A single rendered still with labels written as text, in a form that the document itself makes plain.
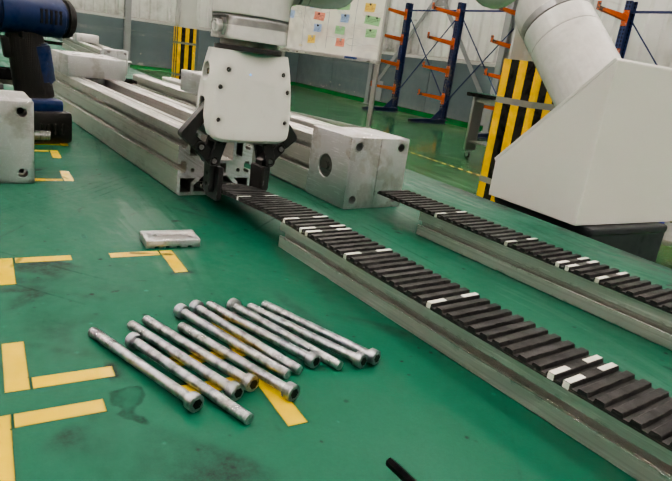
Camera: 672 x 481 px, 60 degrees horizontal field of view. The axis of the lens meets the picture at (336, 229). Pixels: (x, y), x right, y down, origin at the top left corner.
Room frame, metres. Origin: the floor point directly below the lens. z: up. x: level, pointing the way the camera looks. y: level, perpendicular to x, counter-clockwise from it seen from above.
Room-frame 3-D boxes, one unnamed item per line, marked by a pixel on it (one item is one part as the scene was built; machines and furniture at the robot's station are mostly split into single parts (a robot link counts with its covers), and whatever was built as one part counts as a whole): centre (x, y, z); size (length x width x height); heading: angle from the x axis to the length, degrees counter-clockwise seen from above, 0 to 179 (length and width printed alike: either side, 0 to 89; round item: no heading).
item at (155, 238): (0.52, 0.15, 0.78); 0.05 x 0.03 x 0.01; 120
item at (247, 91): (0.68, 0.12, 0.92); 0.10 x 0.07 x 0.11; 128
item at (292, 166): (1.16, 0.26, 0.82); 0.80 x 0.10 x 0.09; 38
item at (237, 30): (0.68, 0.13, 0.98); 0.09 x 0.08 x 0.03; 128
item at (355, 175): (0.81, -0.03, 0.83); 0.12 x 0.09 x 0.10; 128
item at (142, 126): (1.04, 0.41, 0.82); 0.80 x 0.10 x 0.09; 38
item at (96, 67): (1.24, 0.56, 0.87); 0.16 x 0.11 x 0.07; 38
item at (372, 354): (0.38, 0.00, 0.78); 0.11 x 0.01 x 0.01; 53
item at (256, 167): (0.70, 0.09, 0.83); 0.03 x 0.03 x 0.07; 38
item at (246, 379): (0.33, 0.08, 0.78); 0.11 x 0.01 x 0.01; 53
